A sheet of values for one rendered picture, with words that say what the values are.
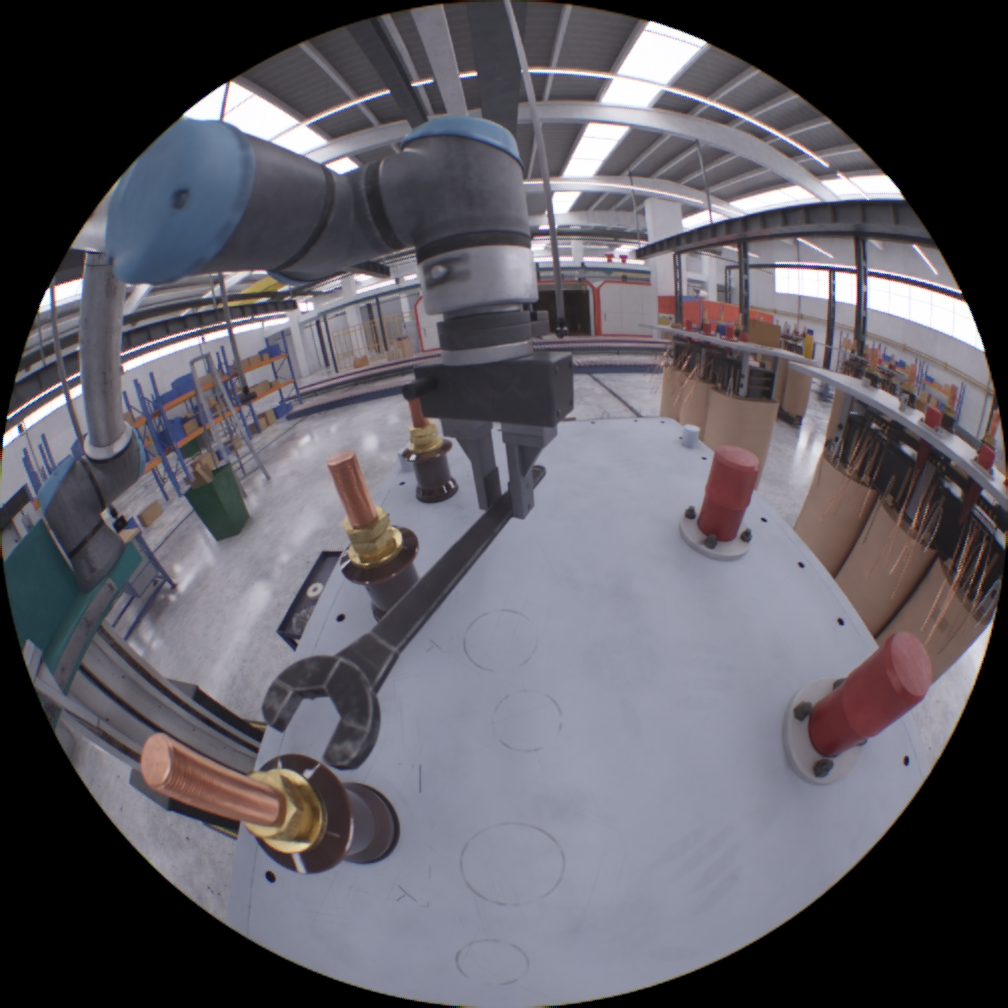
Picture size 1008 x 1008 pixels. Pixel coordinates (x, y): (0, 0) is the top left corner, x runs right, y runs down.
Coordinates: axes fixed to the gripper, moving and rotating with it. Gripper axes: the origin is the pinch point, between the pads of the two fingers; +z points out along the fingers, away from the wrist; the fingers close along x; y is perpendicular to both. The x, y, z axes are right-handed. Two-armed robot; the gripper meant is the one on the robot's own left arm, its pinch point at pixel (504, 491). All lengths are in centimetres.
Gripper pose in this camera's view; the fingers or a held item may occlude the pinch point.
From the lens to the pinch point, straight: 31.6
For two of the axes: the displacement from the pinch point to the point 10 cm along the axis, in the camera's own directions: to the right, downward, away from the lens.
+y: -4.8, 5.3, -7.0
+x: 8.7, 1.9, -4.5
